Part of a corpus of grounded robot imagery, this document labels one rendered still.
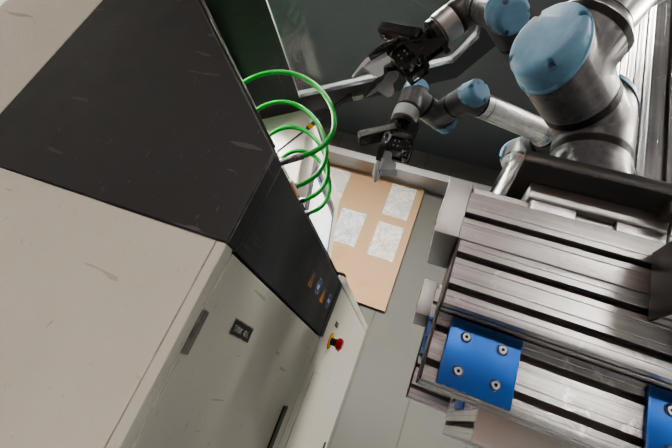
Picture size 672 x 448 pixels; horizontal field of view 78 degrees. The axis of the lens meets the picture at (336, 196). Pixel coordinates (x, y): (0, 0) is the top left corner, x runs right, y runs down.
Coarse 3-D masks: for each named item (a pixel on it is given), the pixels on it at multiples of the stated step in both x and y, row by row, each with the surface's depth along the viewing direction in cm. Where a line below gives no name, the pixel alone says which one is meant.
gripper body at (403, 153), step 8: (392, 120) 120; (400, 120) 119; (408, 120) 118; (400, 128) 119; (408, 128) 118; (416, 128) 118; (384, 136) 116; (392, 136) 116; (400, 136) 115; (408, 136) 115; (392, 144) 116; (400, 144) 115; (408, 144) 115; (392, 152) 117; (400, 152) 114; (408, 152) 117; (400, 160) 118; (408, 160) 119
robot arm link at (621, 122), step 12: (624, 84) 66; (624, 96) 62; (636, 96) 66; (612, 108) 61; (624, 108) 62; (636, 108) 65; (588, 120) 62; (600, 120) 62; (612, 120) 62; (624, 120) 62; (636, 120) 65; (552, 132) 69; (564, 132) 65; (576, 132) 64; (600, 132) 62; (612, 132) 62; (624, 132) 62; (552, 144) 68
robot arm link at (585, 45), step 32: (576, 0) 59; (608, 0) 58; (640, 0) 58; (544, 32) 59; (576, 32) 54; (608, 32) 56; (512, 64) 62; (544, 64) 57; (576, 64) 56; (608, 64) 57; (544, 96) 61; (576, 96) 59; (608, 96) 60
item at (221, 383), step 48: (240, 288) 65; (192, 336) 55; (240, 336) 69; (288, 336) 91; (192, 384) 59; (240, 384) 74; (288, 384) 100; (144, 432) 51; (192, 432) 62; (240, 432) 79
